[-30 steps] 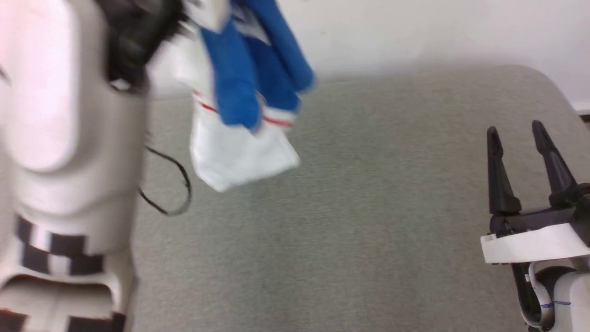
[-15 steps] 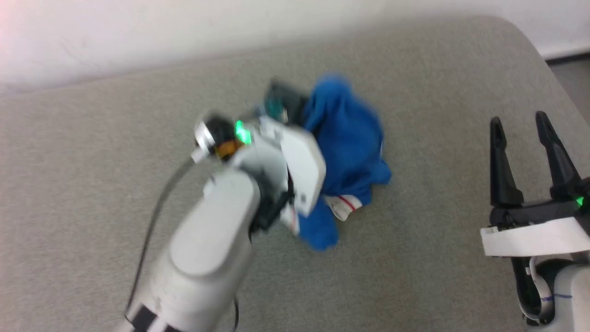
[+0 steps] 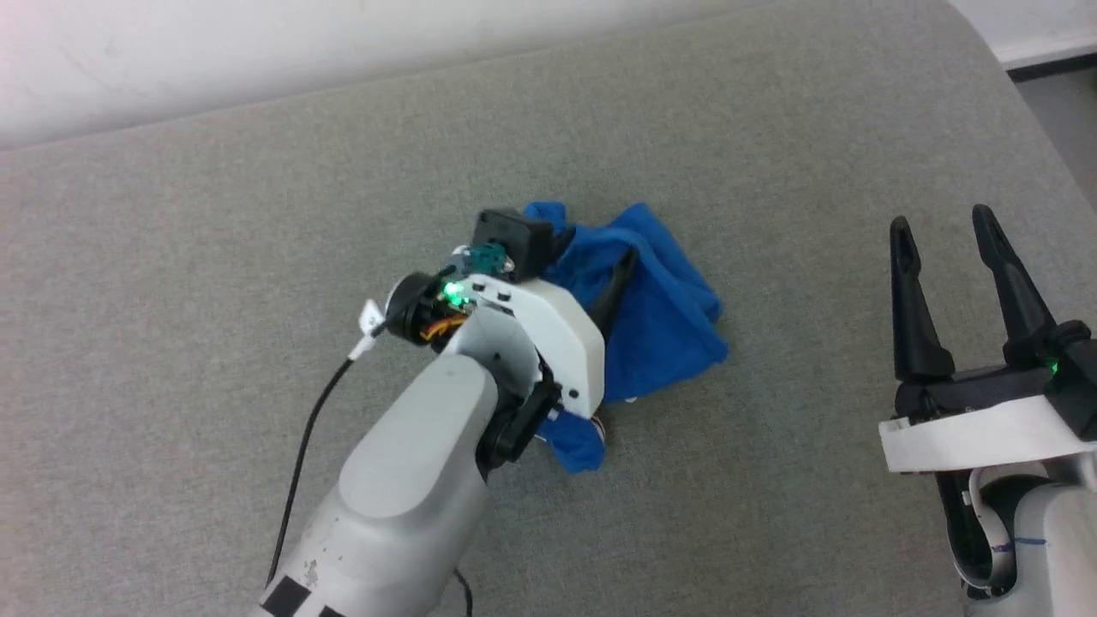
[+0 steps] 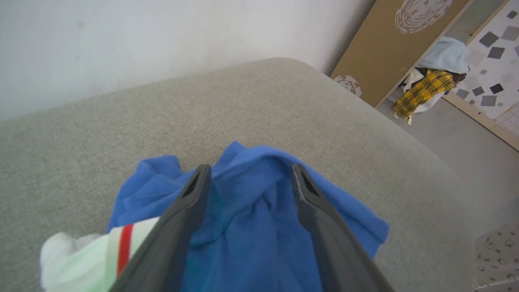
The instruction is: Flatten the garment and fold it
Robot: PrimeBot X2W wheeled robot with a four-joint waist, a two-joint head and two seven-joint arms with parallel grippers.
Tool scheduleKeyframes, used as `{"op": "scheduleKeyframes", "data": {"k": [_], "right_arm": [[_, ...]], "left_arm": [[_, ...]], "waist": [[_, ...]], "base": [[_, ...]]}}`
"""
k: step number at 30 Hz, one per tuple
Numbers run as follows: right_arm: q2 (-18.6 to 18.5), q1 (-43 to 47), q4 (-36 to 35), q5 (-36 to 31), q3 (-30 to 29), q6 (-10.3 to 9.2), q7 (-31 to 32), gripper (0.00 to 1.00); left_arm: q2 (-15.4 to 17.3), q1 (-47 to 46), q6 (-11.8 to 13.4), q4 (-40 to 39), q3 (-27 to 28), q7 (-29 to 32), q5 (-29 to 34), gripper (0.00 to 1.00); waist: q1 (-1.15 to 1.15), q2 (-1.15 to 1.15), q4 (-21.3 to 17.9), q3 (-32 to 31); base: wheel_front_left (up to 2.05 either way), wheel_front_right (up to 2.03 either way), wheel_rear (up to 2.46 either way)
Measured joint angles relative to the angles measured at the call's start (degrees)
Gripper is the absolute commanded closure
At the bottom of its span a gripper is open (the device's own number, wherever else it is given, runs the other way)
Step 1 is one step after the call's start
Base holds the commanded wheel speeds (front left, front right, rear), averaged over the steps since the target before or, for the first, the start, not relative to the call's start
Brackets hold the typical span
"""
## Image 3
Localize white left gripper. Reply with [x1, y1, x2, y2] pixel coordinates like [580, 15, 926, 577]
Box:
[441, 247, 640, 421]

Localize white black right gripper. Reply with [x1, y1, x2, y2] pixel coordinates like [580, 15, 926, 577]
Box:
[878, 205, 1097, 475]

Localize blue Lakers basketball jersey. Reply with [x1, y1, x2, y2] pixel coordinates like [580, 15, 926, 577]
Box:
[521, 201, 729, 475]

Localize grey fabric sofa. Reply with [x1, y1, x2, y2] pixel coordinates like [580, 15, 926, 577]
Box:
[0, 0, 1097, 617]

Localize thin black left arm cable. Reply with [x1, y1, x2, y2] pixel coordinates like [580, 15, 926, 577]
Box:
[264, 300, 388, 592]

